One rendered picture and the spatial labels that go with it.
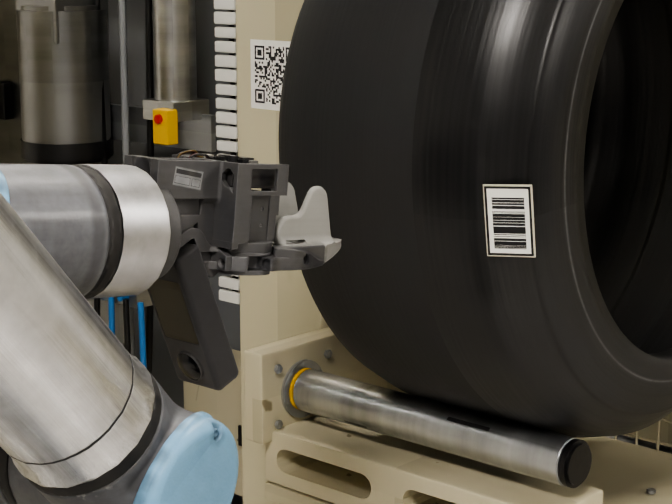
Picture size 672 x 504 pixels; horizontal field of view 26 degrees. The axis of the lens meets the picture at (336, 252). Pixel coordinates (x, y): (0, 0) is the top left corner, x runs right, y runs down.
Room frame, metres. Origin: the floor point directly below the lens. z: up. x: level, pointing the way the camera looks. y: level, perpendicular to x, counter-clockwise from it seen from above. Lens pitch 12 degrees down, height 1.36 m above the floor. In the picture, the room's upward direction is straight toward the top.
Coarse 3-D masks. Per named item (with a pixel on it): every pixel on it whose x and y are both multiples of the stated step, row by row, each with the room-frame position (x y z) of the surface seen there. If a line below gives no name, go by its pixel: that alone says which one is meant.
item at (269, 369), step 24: (312, 336) 1.50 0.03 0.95; (264, 360) 1.43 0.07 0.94; (288, 360) 1.46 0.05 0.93; (312, 360) 1.49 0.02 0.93; (336, 360) 1.51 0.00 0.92; (264, 384) 1.43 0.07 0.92; (288, 384) 1.45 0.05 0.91; (384, 384) 1.57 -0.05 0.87; (264, 408) 1.43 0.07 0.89; (288, 408) 1.45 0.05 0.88; (264, 432) 1.43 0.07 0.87
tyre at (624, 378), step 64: (320, 0) 1.29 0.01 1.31; (384, 0) 1.24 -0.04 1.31; (448, 0) 1.20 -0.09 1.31; (512, 0) 1.17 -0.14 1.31; (576, 0) 1.18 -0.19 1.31; (640, 0) 1.65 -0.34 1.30; (320, 64) 1.26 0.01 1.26; (384, 64) 1.22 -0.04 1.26; (448, 64) 1.17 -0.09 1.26; (512, 64) 1.16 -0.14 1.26; (576, 64) 1.17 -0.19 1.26; (640, 64) 1.67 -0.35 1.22; (320, 128) 1.25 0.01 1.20; (384, 128) 1.20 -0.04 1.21; (448, 128) 1.16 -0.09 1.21; (512, 128) 1.15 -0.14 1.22; (576, 128) 1.17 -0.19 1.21; (640, 128) 1.67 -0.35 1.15; (384, 192) 1.20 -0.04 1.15; (448, 192) 1.16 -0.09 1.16; (576, 192) 1.17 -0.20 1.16; (640, 192) 1.65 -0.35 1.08; (384, 256) 1.22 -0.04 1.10; (448, 256) 1.17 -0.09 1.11; (576, 256) 1.18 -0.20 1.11; (640, 256) 1.61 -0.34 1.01; (384, 320) 1.25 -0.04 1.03; (448, 320) 1.20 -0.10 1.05; (512, 320) 1.17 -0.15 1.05; (576, 320) 1.19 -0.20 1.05; (640, 320) 1.54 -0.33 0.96; (448, 384) 1.27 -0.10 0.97; (512, 384) 1.21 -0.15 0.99; (576, 384) 1.21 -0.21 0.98; (640, 384) 1.26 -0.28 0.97
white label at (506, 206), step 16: (496, 192) 1.14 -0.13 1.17; (512, 192) 1.13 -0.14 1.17; (528, 192) 1.13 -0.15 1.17; (496, 208) 1.14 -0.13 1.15; (512, 208) 1.14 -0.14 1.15; (528, 208) 1.13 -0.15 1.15; (496, 224) 1.14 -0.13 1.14; (512, 224) 1.14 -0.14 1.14; (528, 224) 1.13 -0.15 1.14; (496, 240) 1.14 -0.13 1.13; (512, 240) 1.14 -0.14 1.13; (528, 240) 1.13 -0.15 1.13; (512, 256) 1.14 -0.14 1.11; (528, 256) 1.14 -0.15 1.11
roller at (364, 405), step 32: (320, 384) 1.43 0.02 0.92; (352, 384) 1.42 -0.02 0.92; (352, 416) 1.40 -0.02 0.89; (384, 416) 1.37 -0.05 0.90; (416, 416) 1.34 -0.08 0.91; (448, 416) 1.33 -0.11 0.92; (480, 416) 1.31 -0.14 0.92; (448, 448) 1.32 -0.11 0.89; (480, 448) 1.29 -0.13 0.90; (512, 448) 1.27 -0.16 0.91; (544, 448) 1.25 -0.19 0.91; (576, 448) 1.24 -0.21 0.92; (544, 480) 1.25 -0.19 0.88; (576, 480) 1.24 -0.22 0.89
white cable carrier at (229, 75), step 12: (216, 0) 1.65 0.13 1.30; (228, 0) 1.64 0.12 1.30; (216, 12) 1.65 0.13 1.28; (228, 12) 1.64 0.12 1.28; (228, 24) 1.64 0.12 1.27; (216, 36) 1.65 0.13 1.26; (228, 36) 1.64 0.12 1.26; (216, 48) 1.65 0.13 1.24; (228, 48) 1.64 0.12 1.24; (216, 60) 1.65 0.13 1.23; (228, 60) 1.64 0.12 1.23; (216, 72) 1.65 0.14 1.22; (228, 72) 1.64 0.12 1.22; (216, 84) 1.65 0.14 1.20; (228, 84) 1.65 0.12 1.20; (228, 108) 1.64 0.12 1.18; (216, 120) 1.65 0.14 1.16; (228, 120) 1.64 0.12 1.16; (216, 132) 1.65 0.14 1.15; (228, 132) 1.64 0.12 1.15; (228, 144) 1.64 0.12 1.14; (228, 276) 1.66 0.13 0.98; (228, 300) 1.64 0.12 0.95
